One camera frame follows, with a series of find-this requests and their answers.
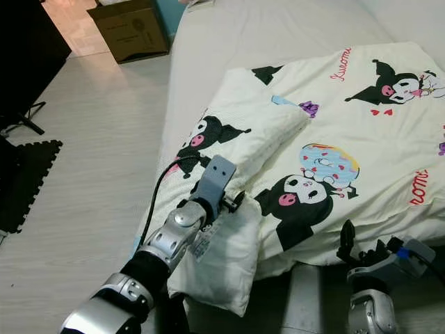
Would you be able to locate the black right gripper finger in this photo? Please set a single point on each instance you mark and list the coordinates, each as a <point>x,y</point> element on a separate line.
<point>348,240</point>
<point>398,245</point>

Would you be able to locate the cream cartoon print blanket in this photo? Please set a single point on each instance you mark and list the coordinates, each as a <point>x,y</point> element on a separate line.
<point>320,76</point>

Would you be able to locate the black foam floor mat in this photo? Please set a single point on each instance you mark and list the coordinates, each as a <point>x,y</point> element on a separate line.
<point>28,184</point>

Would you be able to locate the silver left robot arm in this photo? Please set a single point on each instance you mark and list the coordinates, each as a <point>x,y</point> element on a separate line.
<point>174,236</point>

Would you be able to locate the black cabinet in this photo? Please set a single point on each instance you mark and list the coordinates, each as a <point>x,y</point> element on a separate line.
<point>28,56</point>

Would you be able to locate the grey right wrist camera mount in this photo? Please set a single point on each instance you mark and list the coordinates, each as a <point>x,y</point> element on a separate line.
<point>421,257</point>

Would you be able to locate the brown cardboard box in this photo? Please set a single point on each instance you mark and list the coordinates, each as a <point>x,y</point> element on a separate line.
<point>128,35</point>

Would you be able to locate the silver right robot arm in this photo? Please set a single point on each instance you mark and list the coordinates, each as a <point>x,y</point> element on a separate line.
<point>372,313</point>

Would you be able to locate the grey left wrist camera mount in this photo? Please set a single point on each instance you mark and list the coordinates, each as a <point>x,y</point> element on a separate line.
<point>217,179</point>

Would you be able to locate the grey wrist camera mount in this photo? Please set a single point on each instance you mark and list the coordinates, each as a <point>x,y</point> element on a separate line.
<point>217,179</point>
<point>421,257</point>

